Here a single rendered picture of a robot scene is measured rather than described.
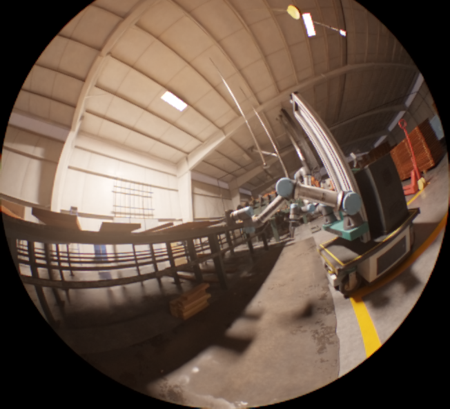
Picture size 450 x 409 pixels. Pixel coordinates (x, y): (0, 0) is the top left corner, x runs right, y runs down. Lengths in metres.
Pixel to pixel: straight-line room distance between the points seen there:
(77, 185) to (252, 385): 7.62
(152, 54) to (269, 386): 6.96
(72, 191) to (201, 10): 8.83
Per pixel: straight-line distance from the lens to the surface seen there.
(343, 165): 1.13
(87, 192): 7.39
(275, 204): 1.00
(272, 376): 0.83
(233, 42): 6.59
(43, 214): 0.67
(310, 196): 0.80
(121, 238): 0.91
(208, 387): 0.86
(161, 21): 6.21
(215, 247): 1.65
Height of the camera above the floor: 0.77
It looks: 20 degrees up
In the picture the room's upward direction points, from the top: 14 degrees counter-clockwise
